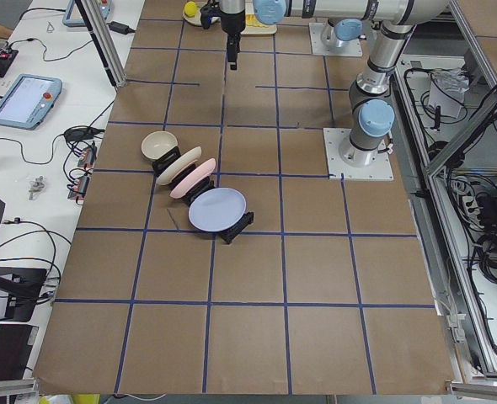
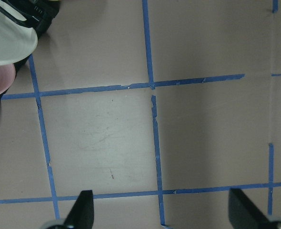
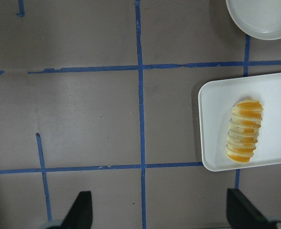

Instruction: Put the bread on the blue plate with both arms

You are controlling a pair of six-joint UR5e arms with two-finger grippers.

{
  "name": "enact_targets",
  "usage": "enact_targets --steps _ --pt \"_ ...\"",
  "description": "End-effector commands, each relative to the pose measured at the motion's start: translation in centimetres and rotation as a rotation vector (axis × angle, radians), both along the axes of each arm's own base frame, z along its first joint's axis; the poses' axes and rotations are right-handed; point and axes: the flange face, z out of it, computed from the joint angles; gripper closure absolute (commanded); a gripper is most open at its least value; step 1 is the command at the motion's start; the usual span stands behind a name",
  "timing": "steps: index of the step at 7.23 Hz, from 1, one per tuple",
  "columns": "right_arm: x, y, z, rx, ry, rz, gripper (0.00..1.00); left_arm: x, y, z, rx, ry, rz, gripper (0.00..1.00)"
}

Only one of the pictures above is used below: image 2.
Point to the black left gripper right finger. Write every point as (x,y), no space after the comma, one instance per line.
(243,213)

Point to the white plate in rack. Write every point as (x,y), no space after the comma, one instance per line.
(17,39)

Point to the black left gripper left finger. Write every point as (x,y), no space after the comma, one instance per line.
(81,215)

